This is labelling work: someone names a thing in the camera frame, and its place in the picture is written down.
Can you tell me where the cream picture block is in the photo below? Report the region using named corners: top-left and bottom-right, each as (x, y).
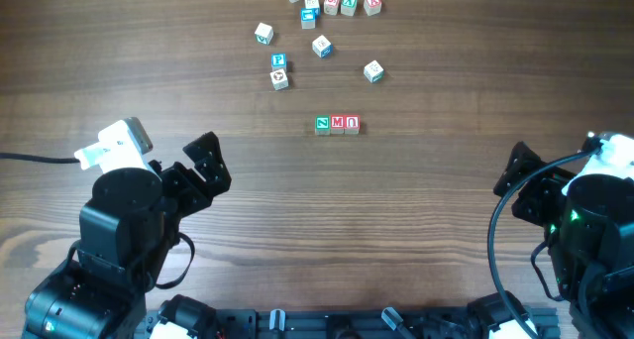
top-left (304, 0), bottom-right (320, 14)

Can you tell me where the red letter M block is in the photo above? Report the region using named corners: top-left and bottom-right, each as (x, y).
top-left (330, 115), bottom-right (346, 135)

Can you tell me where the red letter U block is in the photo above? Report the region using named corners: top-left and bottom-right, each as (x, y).
top-left (344, 115), bottom-right (361, 135)

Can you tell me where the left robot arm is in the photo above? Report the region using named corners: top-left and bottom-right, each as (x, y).
top-left (22, 132), bottom-right (232, 338)

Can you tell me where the white blue-sided picture block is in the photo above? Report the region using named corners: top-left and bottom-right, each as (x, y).
top-left (312, 35), bottom-right (332, 58)

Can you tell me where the red number nine block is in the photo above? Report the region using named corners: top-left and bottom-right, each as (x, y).
top-left (323, 0), bottom-right (341, 16)

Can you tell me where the white teal-sided block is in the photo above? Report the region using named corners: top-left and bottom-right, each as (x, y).
top-left (255, 23), bottom-right (274, 45)

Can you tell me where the red letter A block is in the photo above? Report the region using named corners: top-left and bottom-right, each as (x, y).
top-left (364, 0), bottom-right (382, 16)

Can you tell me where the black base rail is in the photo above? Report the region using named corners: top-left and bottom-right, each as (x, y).
top-left (133, 306), bottom-right (561, 339)

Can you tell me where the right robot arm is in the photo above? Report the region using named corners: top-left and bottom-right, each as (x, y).
top-left (472, 134), bottom-right (633, 338)

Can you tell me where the left black camera cable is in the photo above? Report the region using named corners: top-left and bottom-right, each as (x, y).
top-left (0, 152), bottom-right (80, 166)

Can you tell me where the brown picture block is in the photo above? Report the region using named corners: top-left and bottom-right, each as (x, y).
top-left (269, 68), bottom-right (289, 90)

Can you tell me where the blue letter P block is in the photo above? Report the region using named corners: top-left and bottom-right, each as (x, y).
top-left (270, 54), bottom-right (287, 71)

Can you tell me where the blue picture block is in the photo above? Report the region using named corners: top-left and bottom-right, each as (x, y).
top-left (300, 8), bottom-right (316, 30)

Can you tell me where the white green-sided picture block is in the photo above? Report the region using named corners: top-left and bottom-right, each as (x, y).
top-left (364, 60), bottom-right (384, 83)

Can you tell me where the green letter V block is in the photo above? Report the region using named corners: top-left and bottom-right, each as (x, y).
top-left (340, 0), bottom-right (358, 17)

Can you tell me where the green letter Z block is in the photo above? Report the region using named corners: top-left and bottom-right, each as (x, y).
top-left (314, 115), bottom-right (331, 136)

